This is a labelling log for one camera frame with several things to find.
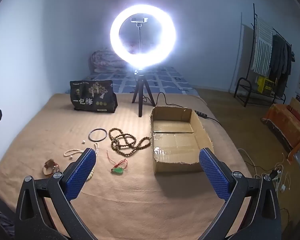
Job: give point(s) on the black tripod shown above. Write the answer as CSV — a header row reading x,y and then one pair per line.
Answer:
x,y
140,97

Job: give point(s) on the orange cloth covered furniture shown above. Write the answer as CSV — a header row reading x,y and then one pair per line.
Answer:
x,y
285,122

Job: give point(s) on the cardboard box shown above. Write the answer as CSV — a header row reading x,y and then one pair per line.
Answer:
x,y
175,142

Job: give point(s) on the folded floral quilt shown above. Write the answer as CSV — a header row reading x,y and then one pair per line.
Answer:
x,y
102,60

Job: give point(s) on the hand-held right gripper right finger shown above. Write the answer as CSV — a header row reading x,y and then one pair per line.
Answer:
x,y
215,175

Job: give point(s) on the dark striped cloth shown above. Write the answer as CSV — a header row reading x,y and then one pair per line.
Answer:
x,y
0,220

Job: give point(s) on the power strip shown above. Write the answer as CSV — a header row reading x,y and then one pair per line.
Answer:
x,y
276,175

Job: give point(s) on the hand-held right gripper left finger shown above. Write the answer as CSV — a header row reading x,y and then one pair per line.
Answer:
x,y
81,172

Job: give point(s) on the blue patterned bedsheet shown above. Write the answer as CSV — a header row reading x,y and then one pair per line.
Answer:
x,y
165,80

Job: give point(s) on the striped towel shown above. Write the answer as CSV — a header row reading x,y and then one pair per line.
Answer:
x,y
262,47

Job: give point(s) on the yellow box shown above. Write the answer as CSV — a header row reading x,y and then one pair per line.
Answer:
x,y
265,85

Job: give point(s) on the black bangle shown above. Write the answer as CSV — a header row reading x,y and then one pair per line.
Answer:
x,y
89,135

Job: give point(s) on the phone holder clamp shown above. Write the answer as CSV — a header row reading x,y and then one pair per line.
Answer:
x,y
139,20

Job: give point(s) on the black clothes rack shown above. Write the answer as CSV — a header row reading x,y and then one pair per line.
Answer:
x,y
253,17

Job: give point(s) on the black snack bag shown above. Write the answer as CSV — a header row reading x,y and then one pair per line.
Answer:
x,y
92,96

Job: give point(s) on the black shoe rack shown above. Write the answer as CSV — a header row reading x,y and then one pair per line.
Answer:
x,y
242,80

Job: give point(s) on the dark hanging clothes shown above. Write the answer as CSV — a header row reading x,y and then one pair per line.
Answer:
x,y
280,57

